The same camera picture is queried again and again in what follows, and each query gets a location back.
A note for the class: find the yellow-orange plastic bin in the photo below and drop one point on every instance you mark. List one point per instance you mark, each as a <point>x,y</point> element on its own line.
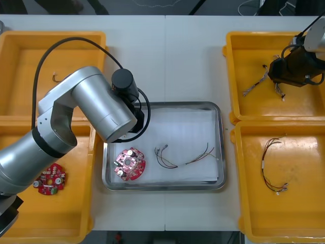
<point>50,216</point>
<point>25,63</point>
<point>254,106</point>
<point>299,216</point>

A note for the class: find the silver-grey right robot arm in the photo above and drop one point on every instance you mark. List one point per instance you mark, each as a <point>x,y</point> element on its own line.
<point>314,40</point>

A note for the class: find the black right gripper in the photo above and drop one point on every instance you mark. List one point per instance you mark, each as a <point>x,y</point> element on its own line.
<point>278,71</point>

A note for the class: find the steel tray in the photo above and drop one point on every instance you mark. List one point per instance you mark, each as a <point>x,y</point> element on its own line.
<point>165,186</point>

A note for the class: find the round red circuit board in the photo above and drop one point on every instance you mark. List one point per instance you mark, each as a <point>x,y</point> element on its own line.
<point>53,188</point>
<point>132,165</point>

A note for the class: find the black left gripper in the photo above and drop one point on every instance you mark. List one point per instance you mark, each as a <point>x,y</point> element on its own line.
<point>140,119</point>

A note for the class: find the silver-grey left robot arm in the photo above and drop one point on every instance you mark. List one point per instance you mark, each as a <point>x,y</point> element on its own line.
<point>101,101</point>

